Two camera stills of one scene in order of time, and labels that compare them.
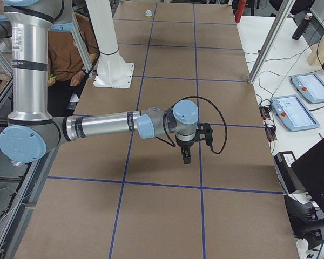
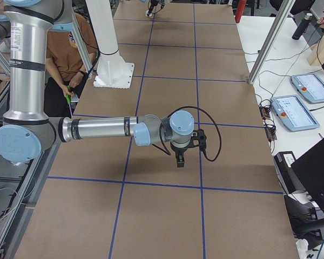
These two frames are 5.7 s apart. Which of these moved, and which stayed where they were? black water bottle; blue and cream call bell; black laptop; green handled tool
Moved: green handled tool
Stayed: black laptop; blue and cream call bell; black water bottle
